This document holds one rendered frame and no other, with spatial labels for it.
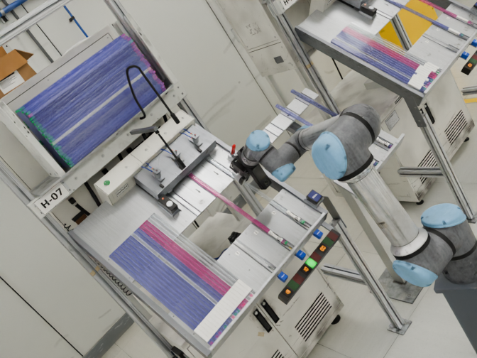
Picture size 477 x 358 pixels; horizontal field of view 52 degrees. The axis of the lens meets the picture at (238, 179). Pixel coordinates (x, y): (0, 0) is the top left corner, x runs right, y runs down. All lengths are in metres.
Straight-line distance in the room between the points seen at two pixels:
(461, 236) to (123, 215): 1.19
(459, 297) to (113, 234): 1.22
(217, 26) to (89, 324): 2.42
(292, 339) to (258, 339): 0.19
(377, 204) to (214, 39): 2.85
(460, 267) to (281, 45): 1.55
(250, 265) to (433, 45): 1.45
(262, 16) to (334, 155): 1.50
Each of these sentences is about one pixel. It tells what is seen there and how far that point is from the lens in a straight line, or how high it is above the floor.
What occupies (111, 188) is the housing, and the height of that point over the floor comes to 1.23.
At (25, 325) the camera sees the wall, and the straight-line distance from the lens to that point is 3.54.
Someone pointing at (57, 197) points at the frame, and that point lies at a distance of 1.92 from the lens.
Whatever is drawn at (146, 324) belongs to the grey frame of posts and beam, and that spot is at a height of 0.68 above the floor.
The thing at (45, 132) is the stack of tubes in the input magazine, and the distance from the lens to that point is 1.88.
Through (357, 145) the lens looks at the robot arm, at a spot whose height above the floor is 1.13.
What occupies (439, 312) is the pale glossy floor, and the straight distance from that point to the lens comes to 2.38.
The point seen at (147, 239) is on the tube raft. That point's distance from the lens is 1.88.
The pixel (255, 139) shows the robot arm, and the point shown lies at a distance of 1.65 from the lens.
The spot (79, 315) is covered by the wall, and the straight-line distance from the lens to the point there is 3.61.
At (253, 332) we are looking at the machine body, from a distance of 2.20.
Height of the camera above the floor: 1.71
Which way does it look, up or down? 22 degrees down
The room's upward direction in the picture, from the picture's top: 35 degrees counter-clockwise
